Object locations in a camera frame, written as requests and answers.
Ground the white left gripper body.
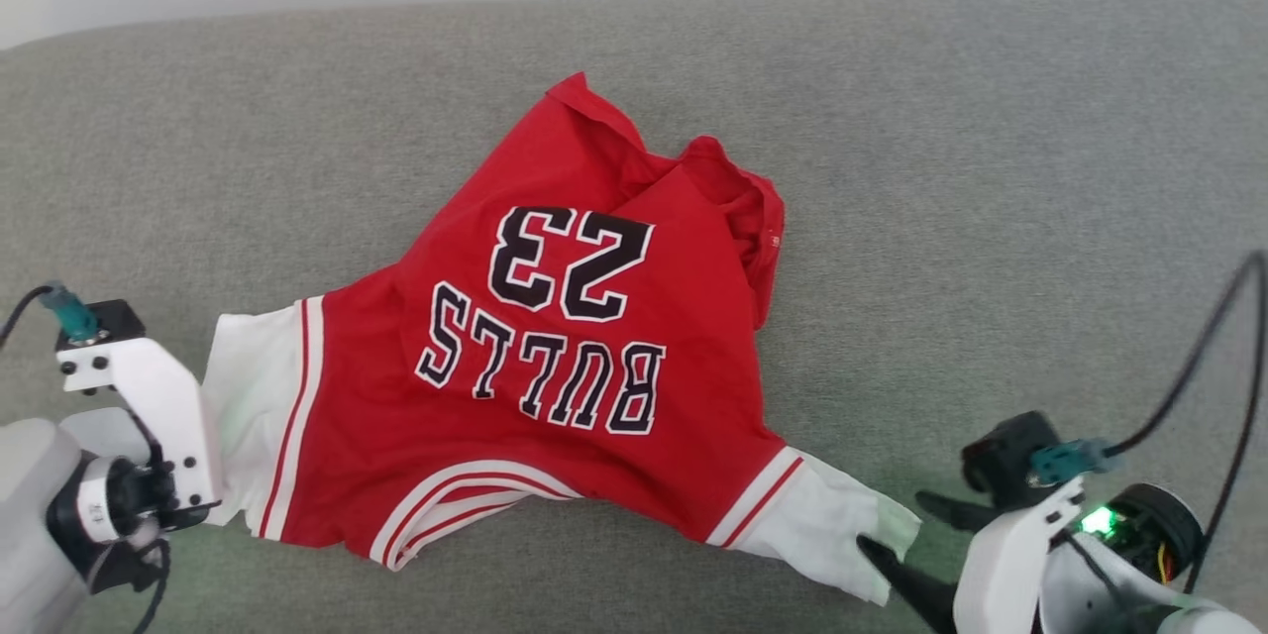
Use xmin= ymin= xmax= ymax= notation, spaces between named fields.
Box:
xmin=55 ymin=336 xmax=225 ymax=532

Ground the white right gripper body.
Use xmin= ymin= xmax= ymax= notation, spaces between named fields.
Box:
xmin=952 ymin=475 xmax=1087 ymax=634

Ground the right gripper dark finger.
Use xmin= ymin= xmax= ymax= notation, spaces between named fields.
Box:
xmin=856 ymin=534 xmax=968 ymax=634
xmin=915 ymin=489 xmax=1004 ymax=532

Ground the red Bulls 23 jersey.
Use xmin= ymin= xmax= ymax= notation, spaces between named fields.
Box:
xmin=202 ymin=71 xmax=923 ymax=608

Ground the grey fabric sofa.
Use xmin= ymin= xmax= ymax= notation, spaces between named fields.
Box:
xmin=0 ymin=0 xmax=1268 ymax=634

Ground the teal right camera connector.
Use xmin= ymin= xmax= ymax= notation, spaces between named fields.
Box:
xmin=1028 ymin=438 xmax=1122 ymax=487

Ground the teal camera connector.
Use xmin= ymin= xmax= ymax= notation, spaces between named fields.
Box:
xmin=1028 ymin=438 xmax=1122 ymax=487
xmin=39 ymin=281 xmax=102 ymax=344

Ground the teal left camera connector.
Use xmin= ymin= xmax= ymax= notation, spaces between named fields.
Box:
xmin=39 ymin=281 xmax=102 ymax=344

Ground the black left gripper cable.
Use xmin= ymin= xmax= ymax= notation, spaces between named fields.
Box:
xmin=129 ymin=539 xmax=175 ymax=634

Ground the black left camera cable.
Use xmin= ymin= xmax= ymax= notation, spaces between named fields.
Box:
xmin=0 ymin=284 xmax=56 ymax=350

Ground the black camera cable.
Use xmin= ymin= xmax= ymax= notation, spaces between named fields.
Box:
xmin=1103 ymin=251 xmax=1268 ymax=597
xmin=0 ymin=284 xmax=56 ymax=350

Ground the black right camera cable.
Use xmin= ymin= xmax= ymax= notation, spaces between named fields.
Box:
xmin=1103 ymin=251 xmax=1268 ymax=597

